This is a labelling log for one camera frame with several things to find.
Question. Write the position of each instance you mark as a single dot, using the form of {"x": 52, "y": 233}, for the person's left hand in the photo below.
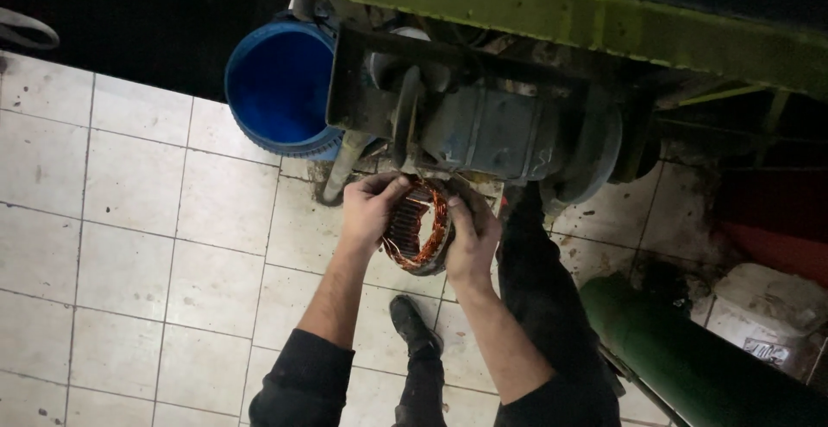
{"x": 367, "y": 210}

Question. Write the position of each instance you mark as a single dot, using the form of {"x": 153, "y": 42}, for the person's black shoe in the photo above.
{"x": 414, "y": 325}

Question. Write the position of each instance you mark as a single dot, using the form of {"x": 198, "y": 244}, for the blue plastic bucket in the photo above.
{"x": 279, "y": 87}

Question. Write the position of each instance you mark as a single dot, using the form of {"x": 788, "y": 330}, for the green gas cylinder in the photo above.
{"x": 685, "y": 356}

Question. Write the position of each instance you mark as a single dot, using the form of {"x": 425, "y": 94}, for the grey electric motor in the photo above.
{"x": 485, "y": 123}

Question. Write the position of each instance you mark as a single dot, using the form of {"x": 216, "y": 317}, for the person's black trousers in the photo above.
{"x": 543, "y": 297}

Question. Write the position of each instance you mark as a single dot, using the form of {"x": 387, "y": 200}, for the red container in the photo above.
{"x": 776, "y": 226}

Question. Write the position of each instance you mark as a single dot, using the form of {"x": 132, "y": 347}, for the person's right hand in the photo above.
{"x": 471, "y": 239}

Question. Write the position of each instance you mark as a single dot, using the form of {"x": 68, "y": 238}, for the copper wound motor stator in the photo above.
{"x": 420, "y": 230}

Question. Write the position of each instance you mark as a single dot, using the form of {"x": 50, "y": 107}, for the white crumpled bag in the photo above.
{"x": 763, "y": 310}

